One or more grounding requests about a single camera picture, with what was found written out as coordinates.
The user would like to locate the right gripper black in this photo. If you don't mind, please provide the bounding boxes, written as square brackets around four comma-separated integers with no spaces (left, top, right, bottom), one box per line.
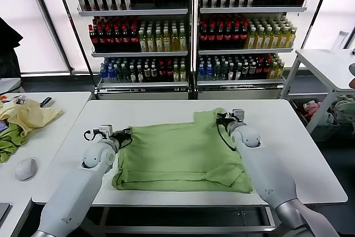
[216,112,236,131]

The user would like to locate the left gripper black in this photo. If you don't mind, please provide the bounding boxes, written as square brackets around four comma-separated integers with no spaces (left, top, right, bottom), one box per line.
[111,127,134,149]

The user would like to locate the light green polo shirt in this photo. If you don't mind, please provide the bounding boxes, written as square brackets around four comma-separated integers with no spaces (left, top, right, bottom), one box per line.
[111,107,253,194]

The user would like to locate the pink and red clothes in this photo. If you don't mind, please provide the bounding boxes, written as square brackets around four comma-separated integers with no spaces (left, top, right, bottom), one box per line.
[296,101,322,121]

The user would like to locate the pale green clothes pile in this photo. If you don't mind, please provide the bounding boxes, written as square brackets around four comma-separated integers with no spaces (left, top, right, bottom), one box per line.
[331,94,355,124]

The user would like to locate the person in dark clothes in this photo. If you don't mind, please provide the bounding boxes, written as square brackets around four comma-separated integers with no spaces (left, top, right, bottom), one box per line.
[0,16,24,78]

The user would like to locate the pale yellow garment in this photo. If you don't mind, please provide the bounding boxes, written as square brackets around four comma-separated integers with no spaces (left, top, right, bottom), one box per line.
[0,98,66,137]

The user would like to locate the grey storage crate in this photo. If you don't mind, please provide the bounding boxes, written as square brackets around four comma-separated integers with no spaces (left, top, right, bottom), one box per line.
[289,98,355,141]

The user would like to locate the white computer mouse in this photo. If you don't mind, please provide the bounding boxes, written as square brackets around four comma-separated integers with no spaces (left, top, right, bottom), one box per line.
[14,157,38,181]

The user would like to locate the metal drinks shelf unit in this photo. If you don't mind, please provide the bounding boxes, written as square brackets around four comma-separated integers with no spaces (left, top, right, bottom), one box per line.
[193,0,336,100]
[52,0,195,100]

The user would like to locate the crumpled green garment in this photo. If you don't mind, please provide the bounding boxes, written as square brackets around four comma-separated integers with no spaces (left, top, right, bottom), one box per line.
[0,124,29,164]

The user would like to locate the white side table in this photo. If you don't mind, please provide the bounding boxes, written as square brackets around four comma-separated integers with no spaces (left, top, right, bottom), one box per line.
[279,48,355,134]

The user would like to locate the dark flat tablet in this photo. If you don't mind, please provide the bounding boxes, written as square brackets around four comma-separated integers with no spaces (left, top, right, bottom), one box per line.
[0,203,13,223]

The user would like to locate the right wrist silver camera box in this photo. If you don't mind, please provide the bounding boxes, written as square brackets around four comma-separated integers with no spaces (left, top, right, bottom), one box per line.
[231,109,246,123]

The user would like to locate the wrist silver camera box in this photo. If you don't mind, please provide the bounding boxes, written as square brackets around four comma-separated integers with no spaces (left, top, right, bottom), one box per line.
[231,109,246,123]
[98,124,114,140]

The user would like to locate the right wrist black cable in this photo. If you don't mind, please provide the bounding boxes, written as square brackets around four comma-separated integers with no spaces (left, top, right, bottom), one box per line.
[217,123,238,152]

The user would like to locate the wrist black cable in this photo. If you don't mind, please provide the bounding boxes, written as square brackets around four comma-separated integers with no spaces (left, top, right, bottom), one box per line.
[217,123,238,152]
[84,128,100,141]

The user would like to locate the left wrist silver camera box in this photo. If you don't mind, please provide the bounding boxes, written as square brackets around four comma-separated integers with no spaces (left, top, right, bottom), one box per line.
[98,124,114,140]

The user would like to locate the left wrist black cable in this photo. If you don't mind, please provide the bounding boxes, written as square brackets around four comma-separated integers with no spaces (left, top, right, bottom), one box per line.
[84,128,100,141]

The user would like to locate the metal work table frame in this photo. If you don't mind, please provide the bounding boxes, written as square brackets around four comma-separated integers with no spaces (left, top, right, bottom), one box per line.
[88,205,347,237]

